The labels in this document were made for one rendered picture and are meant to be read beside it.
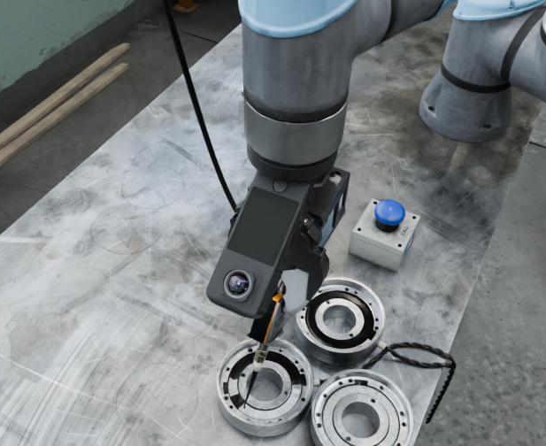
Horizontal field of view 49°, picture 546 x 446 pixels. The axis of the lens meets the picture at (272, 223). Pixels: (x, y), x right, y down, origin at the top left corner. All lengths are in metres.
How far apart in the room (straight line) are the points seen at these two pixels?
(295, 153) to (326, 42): 0.09
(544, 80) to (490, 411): 0.98
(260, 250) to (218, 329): 0.30
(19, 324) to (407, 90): 0.74
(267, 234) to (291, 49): 0.14
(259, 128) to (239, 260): 0.10
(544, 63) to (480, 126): 0.17
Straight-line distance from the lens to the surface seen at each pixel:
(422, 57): 1.22
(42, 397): 0.73
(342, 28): 0.38
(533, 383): 1.76
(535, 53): 0.92
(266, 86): 0.40
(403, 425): 0.67
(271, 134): 0.42
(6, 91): 2.46
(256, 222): 0.45
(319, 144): 0.42
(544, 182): 2.30
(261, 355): 0.62
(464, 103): 1.01
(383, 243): 0.78
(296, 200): 0.45
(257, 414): 0.66
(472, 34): 0.96
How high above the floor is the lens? 1.42
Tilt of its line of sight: 48 degrees down
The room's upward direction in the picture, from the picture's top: 2 degrees clockwise
